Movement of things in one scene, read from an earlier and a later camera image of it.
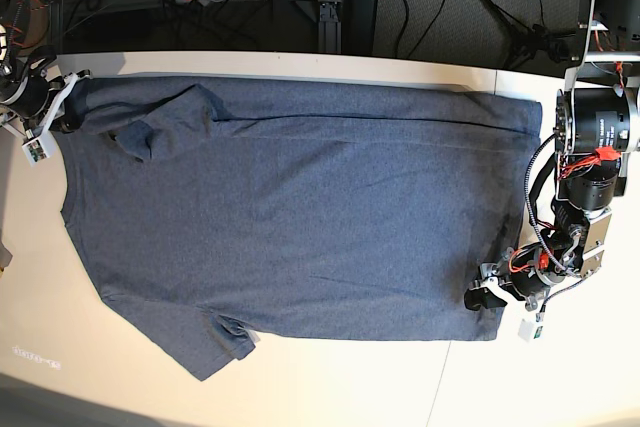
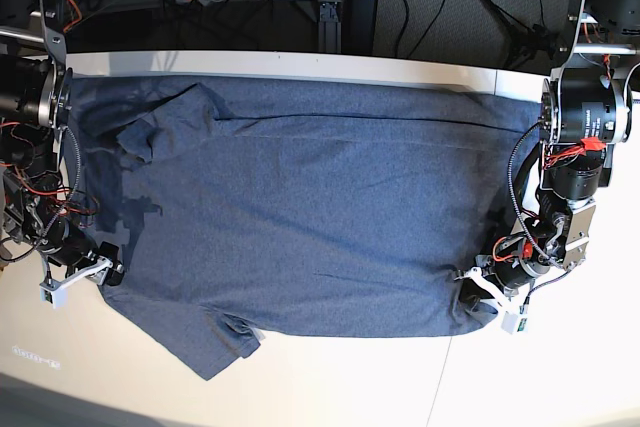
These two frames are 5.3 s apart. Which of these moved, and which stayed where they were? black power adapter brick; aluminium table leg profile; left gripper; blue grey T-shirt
Moved: left gripper
Stayed: black power adapter brick; blue grey T-shirt; aluminium table leg profile
